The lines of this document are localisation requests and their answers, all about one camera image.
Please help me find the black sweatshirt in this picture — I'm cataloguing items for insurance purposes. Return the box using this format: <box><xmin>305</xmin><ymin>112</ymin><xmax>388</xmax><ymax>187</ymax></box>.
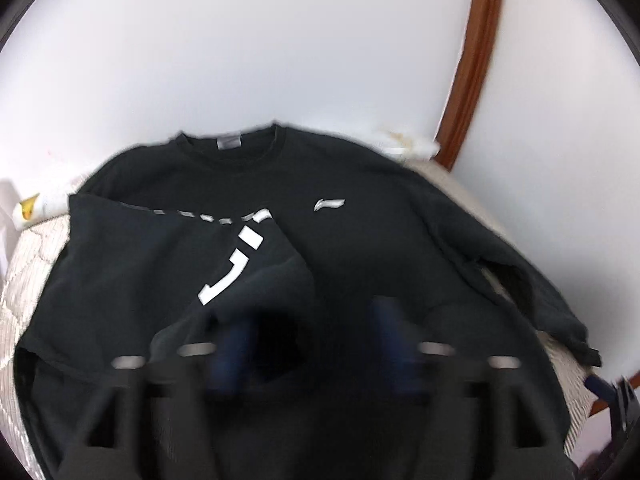
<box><xmin>14</xmin><ymin>125</ymin><xmax>600</xmax><ymax>479</ymax></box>

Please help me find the brown wooden door frame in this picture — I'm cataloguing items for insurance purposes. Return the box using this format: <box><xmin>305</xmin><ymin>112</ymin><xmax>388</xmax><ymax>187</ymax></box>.
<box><xmin>435</xmin><ymin>0</ymin><xmax>503</xmax><ymax>171</ymax></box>

